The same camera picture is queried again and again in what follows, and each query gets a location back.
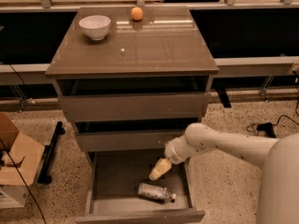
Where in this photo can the black right stand foot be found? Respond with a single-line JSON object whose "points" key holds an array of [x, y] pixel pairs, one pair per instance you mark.
{"points": [[267, 128]]}

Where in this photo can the orange fruit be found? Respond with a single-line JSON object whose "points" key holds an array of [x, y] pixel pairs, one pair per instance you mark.
{"points": [[137, 14]]}

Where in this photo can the grey middle drawer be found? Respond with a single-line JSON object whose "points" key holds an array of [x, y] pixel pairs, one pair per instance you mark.
{"points": [[129, 134]]}

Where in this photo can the brown cardboard box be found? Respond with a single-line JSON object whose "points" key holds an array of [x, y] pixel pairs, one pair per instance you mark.
{"points": [[21, 147]]}

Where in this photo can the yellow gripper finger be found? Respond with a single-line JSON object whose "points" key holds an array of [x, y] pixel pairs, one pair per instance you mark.
{"points": [[161, 167]]}

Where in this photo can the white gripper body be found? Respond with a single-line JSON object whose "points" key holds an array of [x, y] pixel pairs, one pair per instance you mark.
{"points": [[172, 156]]}

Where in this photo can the black left stand foot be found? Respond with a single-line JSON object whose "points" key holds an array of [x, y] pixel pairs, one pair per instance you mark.
{"points": [[44, 176]]}

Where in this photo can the grey top drawer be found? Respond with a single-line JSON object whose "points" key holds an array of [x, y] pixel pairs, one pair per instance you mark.
{"points": [[113, 99]]}

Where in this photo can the black stand foot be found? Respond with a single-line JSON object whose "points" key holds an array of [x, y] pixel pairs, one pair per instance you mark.
{"points": [[267, 128], [44, 176]]}

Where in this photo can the white ceramic bowl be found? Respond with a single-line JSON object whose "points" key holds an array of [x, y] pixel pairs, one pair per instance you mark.
{"points": [[96, 27]]}

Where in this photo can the grey drawer cabinet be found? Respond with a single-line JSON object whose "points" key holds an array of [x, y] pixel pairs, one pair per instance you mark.
{"points": [[166, 43]]}

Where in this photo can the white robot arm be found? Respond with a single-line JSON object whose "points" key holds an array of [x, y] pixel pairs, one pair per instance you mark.
{"points": [[277, 158]]}

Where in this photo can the white box under cardboard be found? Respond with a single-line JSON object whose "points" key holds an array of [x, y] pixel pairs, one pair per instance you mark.
{"points": [[13, 196]]}

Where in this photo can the grey open bottom drawer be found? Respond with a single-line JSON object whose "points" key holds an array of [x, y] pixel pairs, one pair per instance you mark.
{"points": [[113, 199]]}

